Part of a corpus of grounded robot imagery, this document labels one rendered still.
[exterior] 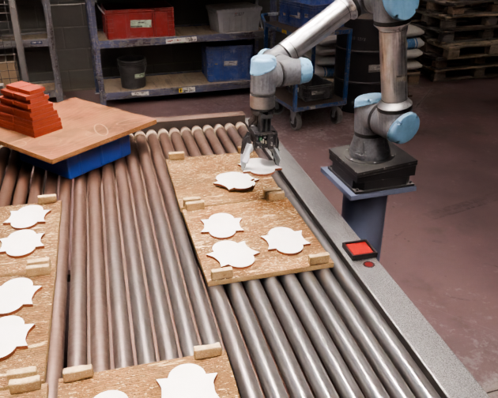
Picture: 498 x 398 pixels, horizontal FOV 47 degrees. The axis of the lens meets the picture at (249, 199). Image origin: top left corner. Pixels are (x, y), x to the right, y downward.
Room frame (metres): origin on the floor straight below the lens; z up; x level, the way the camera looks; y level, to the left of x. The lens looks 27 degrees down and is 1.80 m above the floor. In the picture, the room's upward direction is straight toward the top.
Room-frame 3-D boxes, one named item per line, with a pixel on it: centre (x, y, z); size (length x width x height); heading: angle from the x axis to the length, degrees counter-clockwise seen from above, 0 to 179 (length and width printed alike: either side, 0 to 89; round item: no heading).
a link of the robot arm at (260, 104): (1.66, -0.04, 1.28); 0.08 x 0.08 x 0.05
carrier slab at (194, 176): (1.87, 0.10, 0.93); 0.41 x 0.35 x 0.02; 14
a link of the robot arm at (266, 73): (1.67, -0.04, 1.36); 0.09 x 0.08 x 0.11; 116
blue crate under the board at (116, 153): (2.08, 0.67, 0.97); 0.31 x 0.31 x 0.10; 54
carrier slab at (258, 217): (1.47, -0.01, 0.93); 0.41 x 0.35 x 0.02; 15
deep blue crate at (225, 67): (6.17, 0.24, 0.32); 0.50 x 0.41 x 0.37; 104
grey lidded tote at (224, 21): (6.14, 0.16, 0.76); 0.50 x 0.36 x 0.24; 113
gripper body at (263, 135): (1.66, -0.04, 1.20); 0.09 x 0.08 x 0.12; 13
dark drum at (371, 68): (5.61, -1.12, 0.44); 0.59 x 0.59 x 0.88
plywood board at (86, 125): (2.13, 0.72, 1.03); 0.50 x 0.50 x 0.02; 54
